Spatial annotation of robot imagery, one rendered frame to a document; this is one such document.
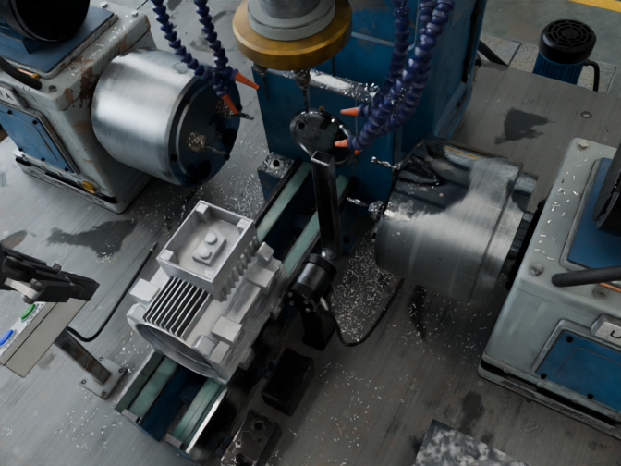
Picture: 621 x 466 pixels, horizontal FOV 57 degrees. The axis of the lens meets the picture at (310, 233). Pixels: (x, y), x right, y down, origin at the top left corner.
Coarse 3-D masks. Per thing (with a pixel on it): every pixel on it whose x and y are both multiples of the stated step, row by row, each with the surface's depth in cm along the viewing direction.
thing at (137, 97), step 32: (128, 64) 108; (160, 64) 107; (96, 96) 110; (128, 96) 105; (160, 96) 103; (192, 96) 105; (96, 128) 112; (128, 128) 106; (160, 128) 103; (192, 128) 108; (224, 128) 118; (128, 160) 113; (160, 160) 106; (192, 160) 112; (224, 160) 124
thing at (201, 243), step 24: (192, 216) 89; (216, 216) 91; (240, 216) 88; (192, 240) 90; (216, 240) 88; (240, 240) 86; (168, 264) 84; (192, 264) 87; (216, 264) 87; (240, 264) 88; (216, 288) 84
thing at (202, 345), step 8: (264, 248) 91; (256, 256) 92; (264, 256) 91; (136, 304) 87; (128, 312) 87; (136, 312) 86; (144, 312) 87; (136, 320) 86; (200, 336) 83; (192, 344) 83; (200, 344) 82; (208, 344) 83; (160, 352) 97; (200, 352) 83; (208, 352) 83; (224, 384) 93
